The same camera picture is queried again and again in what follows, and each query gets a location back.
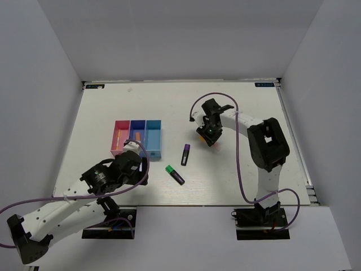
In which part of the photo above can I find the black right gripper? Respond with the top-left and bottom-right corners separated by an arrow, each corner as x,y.
196,120 -> 222,147

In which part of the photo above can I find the thin pink highlighter pen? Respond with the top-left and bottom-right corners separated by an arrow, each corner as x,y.
116,129 -> 121,150

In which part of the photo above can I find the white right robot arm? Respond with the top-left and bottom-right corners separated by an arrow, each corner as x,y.
190,98 -> 290,225

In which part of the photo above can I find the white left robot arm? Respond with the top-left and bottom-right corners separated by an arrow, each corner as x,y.
7,151 -> 149,265

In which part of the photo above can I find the purple cap black highlighter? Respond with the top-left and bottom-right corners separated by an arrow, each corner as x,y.
180,144 -> 190,166

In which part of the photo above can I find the pink plastic drawer bin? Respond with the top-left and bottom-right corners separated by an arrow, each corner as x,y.
111,120 -> 130,157

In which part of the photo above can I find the dark blue plastic drawer bin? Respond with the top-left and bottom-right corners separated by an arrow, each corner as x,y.
129,120 -> 146,147

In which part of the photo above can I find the green cap black highlighter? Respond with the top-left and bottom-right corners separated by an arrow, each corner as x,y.
165,165 -> 185,186

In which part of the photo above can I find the light blue plastic drawer bin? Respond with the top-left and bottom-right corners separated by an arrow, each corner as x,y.
145,120 -> 162,160

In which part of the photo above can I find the right corner table label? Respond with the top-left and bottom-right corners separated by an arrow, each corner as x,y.
254,82 -> 275,88

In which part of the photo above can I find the corner table label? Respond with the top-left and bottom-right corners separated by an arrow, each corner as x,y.
85,84 -> 105,89
254,82 -> 275,88

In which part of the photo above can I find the left corner table label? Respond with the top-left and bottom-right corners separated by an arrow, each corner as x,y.
85,84 -> 105,89

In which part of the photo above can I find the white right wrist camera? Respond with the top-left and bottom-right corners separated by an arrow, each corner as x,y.
190,111 -> 205,128

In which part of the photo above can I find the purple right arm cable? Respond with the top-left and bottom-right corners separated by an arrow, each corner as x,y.
188,93 -> 300,233

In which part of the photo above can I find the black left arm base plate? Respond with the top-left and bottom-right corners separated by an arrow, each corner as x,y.
81,208 -> 137,240

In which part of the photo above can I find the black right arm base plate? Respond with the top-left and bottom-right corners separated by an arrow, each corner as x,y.
231,208 -> 290,241

